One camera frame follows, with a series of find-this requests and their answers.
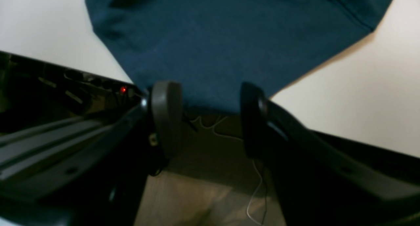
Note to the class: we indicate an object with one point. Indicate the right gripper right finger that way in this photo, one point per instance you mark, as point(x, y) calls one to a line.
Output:
point(322, 180)

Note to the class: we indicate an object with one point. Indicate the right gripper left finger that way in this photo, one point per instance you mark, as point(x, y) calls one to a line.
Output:
point(89, 170)

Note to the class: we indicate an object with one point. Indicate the dark blue T-shirt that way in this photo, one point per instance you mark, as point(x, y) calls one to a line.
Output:
point(212, 46)

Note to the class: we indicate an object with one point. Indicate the power strip with red light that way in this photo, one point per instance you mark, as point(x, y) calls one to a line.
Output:
point(102, 83)

